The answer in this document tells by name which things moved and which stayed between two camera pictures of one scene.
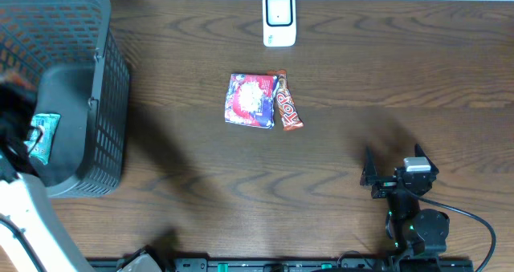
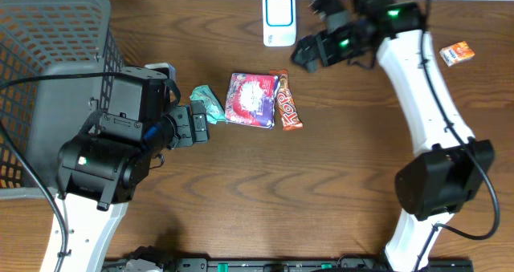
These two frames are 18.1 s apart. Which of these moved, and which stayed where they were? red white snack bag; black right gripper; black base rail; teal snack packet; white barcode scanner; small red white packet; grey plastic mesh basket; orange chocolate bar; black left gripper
Moved: black left gripper; teal snack packet; black right gripper; small red white packet
Stayed: black base rail; grey plastic mesh basket; orange chocolate bar; white barcode scanner; red white snack bag
